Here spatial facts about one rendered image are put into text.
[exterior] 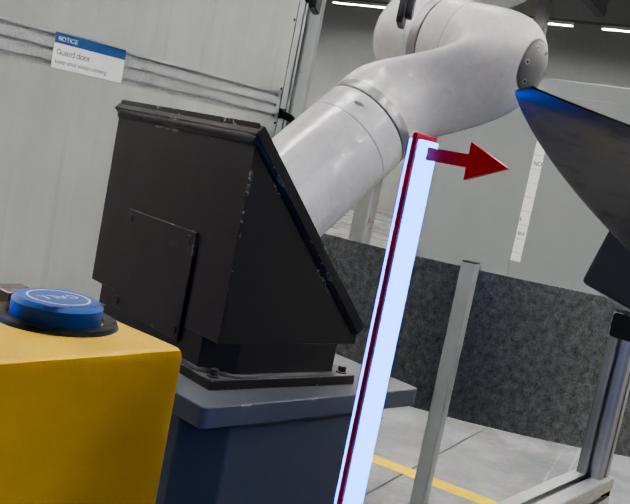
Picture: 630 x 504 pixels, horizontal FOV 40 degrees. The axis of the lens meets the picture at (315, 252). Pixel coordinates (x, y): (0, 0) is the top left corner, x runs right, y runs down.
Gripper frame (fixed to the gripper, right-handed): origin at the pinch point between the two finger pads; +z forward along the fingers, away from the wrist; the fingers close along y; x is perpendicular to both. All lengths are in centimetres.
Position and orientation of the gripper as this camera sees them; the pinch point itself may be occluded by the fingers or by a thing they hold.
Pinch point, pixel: (358, 9)
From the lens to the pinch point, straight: 92.5
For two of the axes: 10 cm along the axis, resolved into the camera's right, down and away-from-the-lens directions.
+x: -1.6, -0.1, -9.9
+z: -2.0, 9.8, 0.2
